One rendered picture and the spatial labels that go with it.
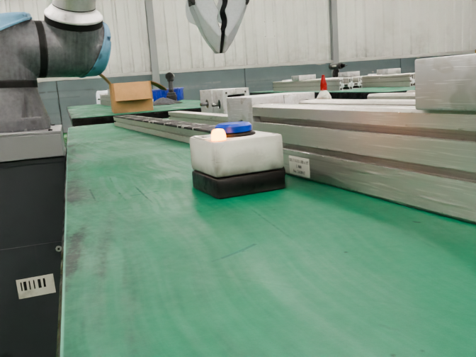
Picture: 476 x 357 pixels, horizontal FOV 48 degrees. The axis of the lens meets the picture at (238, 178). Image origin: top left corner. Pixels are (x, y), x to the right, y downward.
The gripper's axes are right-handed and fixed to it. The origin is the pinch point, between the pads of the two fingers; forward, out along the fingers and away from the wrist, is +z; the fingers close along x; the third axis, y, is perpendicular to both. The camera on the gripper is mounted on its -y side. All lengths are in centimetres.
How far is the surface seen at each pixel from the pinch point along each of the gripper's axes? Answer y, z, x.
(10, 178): 57, 20, 23
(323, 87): 62, 7, -51
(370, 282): -30.2, 16.2, 4.1
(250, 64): 1059, -34, -488
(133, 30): 1085, -117, -239
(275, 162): -3.7, 13.1, -3.6
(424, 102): -20.8, 7.0, -8.5
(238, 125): -1.6, 9.0, -0.5
